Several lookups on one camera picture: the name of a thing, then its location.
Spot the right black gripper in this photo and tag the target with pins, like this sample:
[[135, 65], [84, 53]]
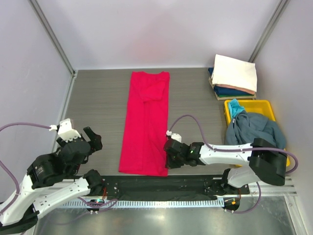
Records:
[[170, 164]]

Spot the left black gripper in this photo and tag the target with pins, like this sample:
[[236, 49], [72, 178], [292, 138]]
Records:
[[96, 139]]

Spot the pink t shirt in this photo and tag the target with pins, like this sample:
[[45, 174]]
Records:
[[146, 124]]

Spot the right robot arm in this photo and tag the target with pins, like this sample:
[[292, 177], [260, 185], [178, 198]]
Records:
[[256, 162]]

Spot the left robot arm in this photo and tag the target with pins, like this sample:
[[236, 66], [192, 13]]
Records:
[[31, 200]]

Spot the green folded t shirt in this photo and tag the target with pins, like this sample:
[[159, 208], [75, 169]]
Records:
[[234, 95]]

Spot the turquoise t shirt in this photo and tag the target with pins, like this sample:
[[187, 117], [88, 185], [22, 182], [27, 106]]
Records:
[[234, 108]]

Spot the grey blue t shirt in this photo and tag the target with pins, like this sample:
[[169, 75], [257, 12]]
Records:
[[245, 127]]

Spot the navy folded t shirt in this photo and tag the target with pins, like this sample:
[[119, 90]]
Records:
[[210, 70]]

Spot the peach folded t shirt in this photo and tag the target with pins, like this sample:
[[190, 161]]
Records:
[[234, 88]]

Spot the white folded t shirt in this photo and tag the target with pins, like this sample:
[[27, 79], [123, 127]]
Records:
[[235, 73]]

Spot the yellow plastic bin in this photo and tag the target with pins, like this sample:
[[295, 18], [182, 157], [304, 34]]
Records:
[[255, 106]]

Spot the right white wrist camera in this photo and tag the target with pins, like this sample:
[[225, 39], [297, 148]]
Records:
[[174, 136]]

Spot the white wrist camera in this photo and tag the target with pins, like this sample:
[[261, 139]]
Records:
[[174, 136], [65, 130]]

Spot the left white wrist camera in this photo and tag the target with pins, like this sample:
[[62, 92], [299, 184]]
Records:
[[65, 130]]

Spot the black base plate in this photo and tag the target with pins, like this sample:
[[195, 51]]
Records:
[[170, 188]]

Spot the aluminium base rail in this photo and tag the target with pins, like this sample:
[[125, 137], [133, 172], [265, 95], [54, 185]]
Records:
[[288, 189]]

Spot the left aluminium frame post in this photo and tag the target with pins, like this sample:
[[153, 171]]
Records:
[[52, 36]]

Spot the aluminium frame post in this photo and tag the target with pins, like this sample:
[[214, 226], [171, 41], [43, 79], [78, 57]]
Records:
[[52, 36], [273, 21]]

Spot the right aluminium frame post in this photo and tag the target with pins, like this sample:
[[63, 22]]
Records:
[[273, 21]]

